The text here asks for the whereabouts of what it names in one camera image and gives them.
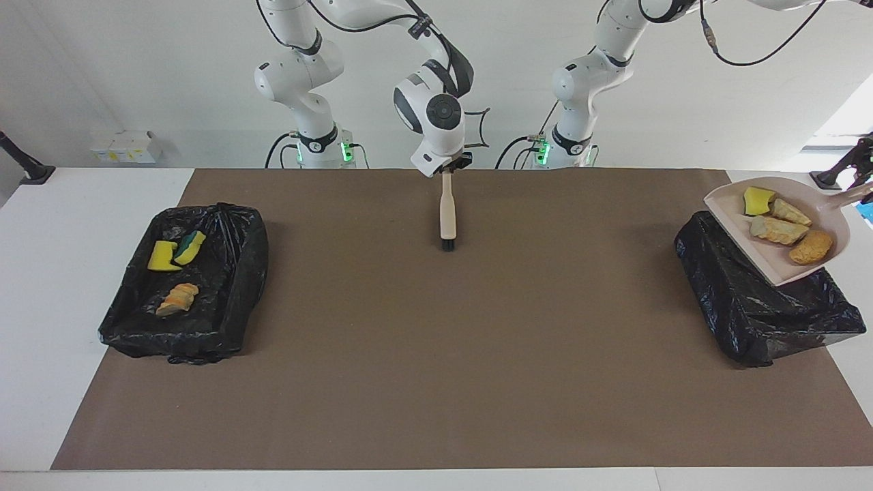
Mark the bin lined with black bag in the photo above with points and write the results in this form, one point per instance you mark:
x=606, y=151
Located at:
x=218, y=293
x=743, y=307

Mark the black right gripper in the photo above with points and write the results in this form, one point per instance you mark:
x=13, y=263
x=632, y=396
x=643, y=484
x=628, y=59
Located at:
x=455, y=162

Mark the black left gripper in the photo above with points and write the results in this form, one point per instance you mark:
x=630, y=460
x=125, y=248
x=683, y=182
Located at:
x=867, y=151

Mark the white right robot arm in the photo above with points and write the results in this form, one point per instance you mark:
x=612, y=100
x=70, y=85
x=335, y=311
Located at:
x=436, y=116

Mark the blue object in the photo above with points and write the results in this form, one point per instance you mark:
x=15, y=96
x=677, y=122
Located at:
x=868, y=213

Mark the white boxes with yellow labels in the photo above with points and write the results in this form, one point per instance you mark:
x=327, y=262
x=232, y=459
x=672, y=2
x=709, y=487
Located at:
x=126, y=146

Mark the beige orange rock chunk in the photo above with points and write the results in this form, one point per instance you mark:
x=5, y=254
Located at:
x=179, y=300

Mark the black camera stand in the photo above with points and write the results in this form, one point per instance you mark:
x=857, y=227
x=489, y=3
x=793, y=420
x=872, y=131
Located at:
x=827, y=180
x=34, y=174

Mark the beige hand brush black bristles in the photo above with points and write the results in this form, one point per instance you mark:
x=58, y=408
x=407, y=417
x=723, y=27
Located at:
x=447, y=211

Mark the brown oval bread roll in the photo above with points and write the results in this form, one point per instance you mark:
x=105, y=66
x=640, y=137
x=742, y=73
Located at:
x=811, y=247

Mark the brown table mat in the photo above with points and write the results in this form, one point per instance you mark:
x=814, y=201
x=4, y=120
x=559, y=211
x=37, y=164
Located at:
x=477, y=375

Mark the beige plastic dustpan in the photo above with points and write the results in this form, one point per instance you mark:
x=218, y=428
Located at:
x=771, y=259

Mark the pale yellow lump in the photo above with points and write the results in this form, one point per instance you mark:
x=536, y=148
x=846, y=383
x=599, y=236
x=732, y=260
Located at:
x=792, y=212

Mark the yellow green sponge piece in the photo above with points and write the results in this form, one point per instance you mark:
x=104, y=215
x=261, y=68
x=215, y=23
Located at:
x=192, y=245

